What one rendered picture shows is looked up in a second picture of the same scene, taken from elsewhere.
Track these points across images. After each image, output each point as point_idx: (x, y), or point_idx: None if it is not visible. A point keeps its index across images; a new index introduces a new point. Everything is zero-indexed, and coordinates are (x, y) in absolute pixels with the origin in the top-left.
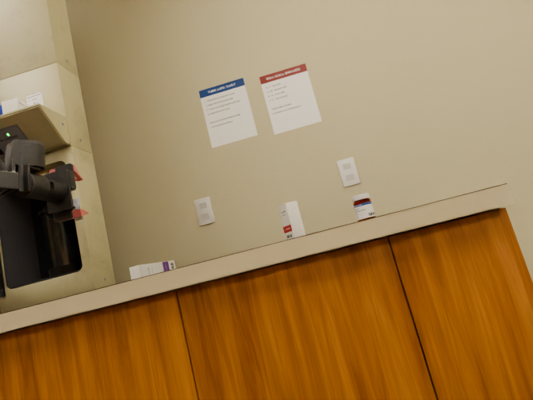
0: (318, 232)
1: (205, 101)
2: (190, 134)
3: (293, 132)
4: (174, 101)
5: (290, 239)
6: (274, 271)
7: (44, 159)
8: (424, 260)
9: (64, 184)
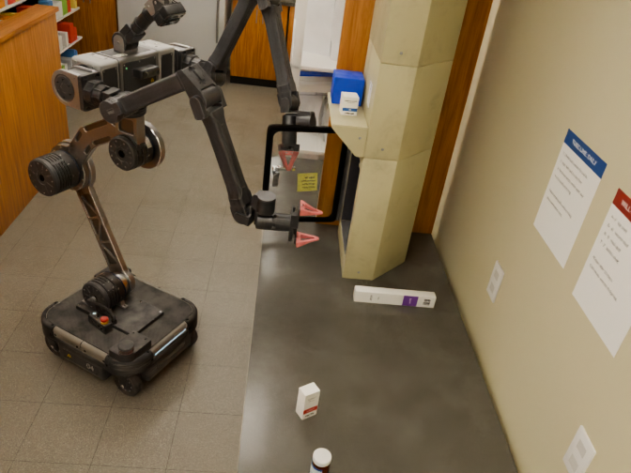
0: (242, 424)
1: (564, 152)
2: (533, 181)
3: (584, 320)
4: (548, 115)
5: (244, 406)
6: None
7: (268, 210)
8: None
9: (287, 224)
